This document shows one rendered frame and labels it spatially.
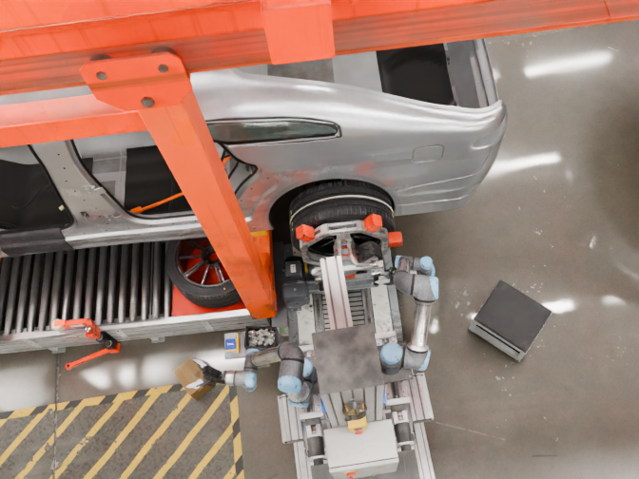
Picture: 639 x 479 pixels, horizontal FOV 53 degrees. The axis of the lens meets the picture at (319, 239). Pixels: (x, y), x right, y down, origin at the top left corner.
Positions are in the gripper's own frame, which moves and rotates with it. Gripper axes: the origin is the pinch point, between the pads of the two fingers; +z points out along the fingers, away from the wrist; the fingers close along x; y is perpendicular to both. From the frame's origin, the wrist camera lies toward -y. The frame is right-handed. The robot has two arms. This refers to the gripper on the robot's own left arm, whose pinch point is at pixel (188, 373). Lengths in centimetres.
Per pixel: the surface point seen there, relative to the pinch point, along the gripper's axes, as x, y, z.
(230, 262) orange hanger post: 51, -29, -18
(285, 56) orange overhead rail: 10, -205, -73
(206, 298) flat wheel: 76, 65, 21
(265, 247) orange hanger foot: 105, 42, -18
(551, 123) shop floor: 272, 88, -223
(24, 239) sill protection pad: 83, 16, 132
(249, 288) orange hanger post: 57, 9, -21
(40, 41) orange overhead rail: 31, -188, 7
